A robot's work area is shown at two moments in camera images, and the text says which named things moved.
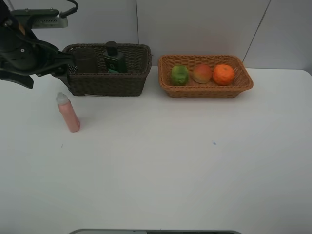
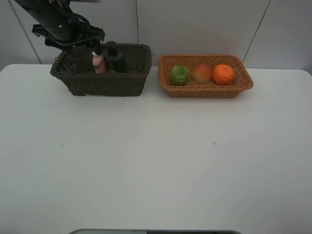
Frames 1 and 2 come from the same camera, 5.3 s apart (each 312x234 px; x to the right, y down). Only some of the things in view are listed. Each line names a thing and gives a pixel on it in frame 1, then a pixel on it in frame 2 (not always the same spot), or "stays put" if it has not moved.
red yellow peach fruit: [202, 74] stays put
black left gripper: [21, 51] to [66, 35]
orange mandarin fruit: [223, 74] stays put
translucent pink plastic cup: [85, 60] stays put
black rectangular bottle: [116, 62] stays put
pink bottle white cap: [67, 110] to [100, 65]
